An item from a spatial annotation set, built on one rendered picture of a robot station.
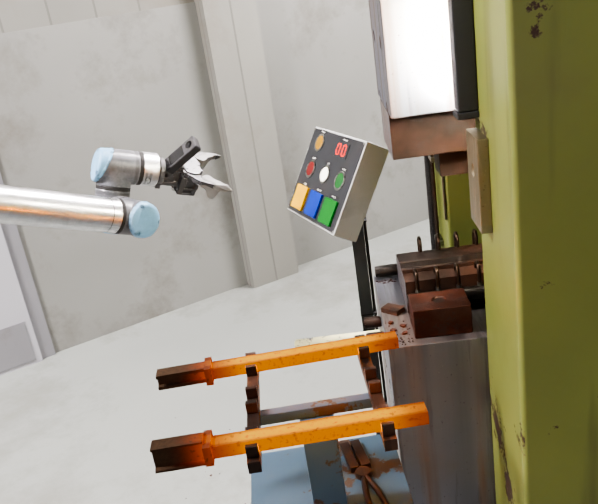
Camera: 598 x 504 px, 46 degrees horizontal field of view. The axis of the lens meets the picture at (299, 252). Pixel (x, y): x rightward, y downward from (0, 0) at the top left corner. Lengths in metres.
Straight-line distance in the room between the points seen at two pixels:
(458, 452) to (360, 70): 3.09
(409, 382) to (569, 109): 0.69
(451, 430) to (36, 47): 2.73
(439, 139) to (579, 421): 0.60
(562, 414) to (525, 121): 0.51
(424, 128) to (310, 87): 2.76
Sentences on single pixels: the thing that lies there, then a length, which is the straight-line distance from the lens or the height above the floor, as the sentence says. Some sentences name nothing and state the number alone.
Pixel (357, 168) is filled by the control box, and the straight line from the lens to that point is 1.99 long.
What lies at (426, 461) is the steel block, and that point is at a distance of 1.65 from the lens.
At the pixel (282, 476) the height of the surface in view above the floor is 0.73.
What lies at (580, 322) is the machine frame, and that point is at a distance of 1.23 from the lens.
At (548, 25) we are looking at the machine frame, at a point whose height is 1.54.
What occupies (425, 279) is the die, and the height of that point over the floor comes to 0.99.
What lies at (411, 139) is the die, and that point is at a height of 1.31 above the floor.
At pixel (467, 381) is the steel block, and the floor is 0.81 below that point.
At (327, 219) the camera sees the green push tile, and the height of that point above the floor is 0.99.
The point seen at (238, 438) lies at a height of 1.01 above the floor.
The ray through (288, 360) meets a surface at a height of 1.00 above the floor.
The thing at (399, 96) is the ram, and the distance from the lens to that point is 1.41.
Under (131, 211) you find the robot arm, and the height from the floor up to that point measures 1.18.
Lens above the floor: 1.65
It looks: 21 degrees down
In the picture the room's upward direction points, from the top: 9 degrees counter-clockwise
